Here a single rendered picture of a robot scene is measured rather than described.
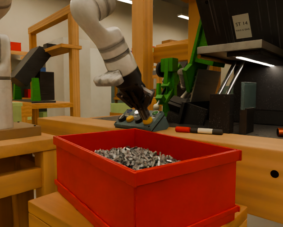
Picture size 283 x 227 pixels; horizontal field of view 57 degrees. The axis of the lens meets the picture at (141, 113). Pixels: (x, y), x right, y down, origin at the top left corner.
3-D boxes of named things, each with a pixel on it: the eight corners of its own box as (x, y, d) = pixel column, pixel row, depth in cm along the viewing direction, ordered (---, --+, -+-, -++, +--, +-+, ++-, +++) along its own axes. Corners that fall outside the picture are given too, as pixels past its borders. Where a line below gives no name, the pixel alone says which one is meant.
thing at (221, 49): (261, 52, 58) (262, 38, 58) (196, 58, 68) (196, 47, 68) (298, 65, 87) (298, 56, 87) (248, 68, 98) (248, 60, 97)
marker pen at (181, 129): (223, 134, 70) (223, 129, 70) (221, 135, 68) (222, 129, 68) (176, 131, 76) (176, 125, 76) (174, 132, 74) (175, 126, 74)
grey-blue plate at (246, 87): (244, 134, 70) (246, 81, 69) (237, 133, 71) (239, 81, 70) (256, 130, 77) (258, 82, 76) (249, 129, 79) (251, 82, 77)
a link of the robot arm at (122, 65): (94, 87, 67) (82, 65, 63) (120, 64, 73) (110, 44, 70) (119, 87, 61) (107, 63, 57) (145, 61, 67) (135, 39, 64)
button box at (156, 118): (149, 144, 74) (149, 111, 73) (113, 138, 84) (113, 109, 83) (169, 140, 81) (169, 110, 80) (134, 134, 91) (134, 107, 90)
